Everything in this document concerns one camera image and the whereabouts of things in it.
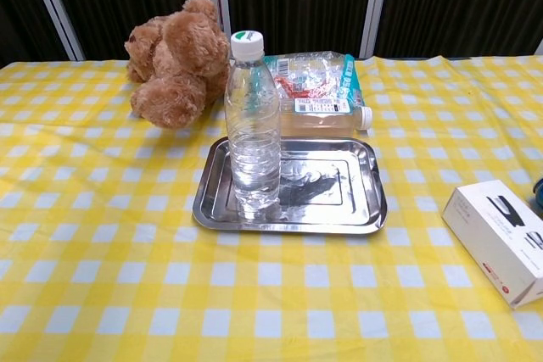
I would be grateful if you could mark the yellow checkered tablecloth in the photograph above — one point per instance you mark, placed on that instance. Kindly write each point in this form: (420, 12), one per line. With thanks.
(271, 294)

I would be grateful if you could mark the brown teddy bear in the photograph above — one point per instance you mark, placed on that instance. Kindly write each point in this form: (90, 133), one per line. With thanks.
(182, 65)

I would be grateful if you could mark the amber juice bottle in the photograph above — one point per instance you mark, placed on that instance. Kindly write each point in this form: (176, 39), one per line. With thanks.
(314, 122)

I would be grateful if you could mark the metal tray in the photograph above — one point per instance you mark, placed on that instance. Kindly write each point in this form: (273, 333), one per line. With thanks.
(331, 192)

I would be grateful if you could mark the teal snack bag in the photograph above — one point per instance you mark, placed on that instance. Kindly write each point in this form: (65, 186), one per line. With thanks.
(314, 74)

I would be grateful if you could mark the white stapler box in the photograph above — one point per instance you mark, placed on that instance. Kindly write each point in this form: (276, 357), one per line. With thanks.
(492, 235)

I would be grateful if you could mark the blue soda can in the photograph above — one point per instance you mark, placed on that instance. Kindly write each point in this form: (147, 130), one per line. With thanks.
(539, 196)

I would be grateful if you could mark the transparent water bottle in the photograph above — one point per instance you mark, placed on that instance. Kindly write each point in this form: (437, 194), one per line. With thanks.
(253, 146)

